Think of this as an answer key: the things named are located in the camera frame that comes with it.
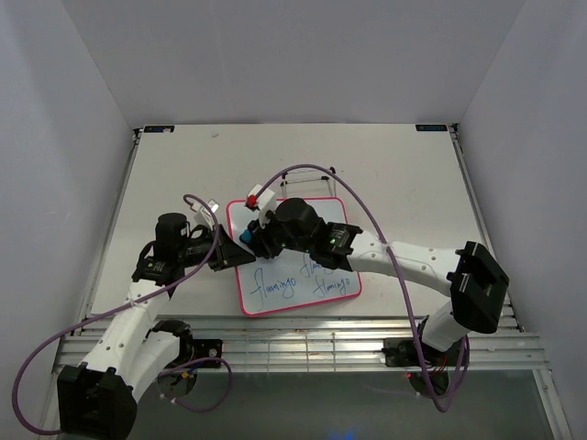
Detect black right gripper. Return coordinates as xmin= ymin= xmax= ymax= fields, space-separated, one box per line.
xmin=248 ymin=206 xmax=312 ymax=261

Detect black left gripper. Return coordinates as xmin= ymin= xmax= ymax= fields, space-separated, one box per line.
xmin=179 ymin=225 xmax=256 ymax=271

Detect blue bone-shaped eraser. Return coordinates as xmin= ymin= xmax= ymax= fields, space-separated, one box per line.
xmin=239 ymin=229 xmax=253 ymax=246

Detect pink-framed whiteboard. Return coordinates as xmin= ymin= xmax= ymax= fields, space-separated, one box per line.
xmin=226 ymin=197 xmax=362 ymax=317

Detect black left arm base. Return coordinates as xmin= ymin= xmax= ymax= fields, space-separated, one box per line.
xmin=152 ymin=320 xmax=223 ymax=369

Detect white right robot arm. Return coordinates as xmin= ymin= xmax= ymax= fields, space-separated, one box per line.
xmin=239 ymin=198 xmax=510 ymax=364

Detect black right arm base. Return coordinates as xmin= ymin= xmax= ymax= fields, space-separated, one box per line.
xmin=382 ymin=338 xmax=470 ymax=398

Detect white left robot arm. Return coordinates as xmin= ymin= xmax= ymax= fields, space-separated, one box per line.
xmin=57 ymin=213 xmax=255 ymax=439

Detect black metal whiteboard stand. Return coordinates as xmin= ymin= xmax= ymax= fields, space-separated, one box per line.
xmin=280 ymin=168 xmax=337 ymax=198

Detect left blue table label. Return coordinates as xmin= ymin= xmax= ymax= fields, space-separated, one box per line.
xmin=143 ymin=126 xmax=175 ymax=134

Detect blue table label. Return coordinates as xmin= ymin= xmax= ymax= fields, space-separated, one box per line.
xmin=143 ymin=126 xmax=175 ymax=134
xmin=415 ymin=124 xmax=448 ymax=132

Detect right blue table label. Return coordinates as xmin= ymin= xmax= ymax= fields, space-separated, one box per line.
xmin=415 ymin=124 xmax=448 ymax=132

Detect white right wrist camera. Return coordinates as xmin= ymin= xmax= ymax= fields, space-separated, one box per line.
xmin=245 ymin=184 xmax=277 ymax=228

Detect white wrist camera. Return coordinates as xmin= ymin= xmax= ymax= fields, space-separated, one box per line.
xmin=245 ymin=184 xmax=277 ymax=228
xmin=191 ymin=199 xmax=219 ymax=229

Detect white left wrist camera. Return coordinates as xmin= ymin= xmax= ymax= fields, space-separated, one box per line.
xmin=191 ymin=199 xmax=219 ymax=229

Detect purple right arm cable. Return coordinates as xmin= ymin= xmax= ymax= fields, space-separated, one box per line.
xmin=263 ymin=162 xmax=472 ymax=413

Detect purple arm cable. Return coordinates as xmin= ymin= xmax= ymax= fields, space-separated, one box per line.
xmin=263 ymin=162 xmax=472 ymax=413
xmin=12 ymin=193 xmax=234 ymax=435

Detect aluminium table edge rail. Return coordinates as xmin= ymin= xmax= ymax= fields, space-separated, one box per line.
xmin=188 ymin=317 xmax=549 ymax=373

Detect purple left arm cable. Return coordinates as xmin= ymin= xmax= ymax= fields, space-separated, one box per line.
xmin=12 ymin=193 xmax=234 ymax=435

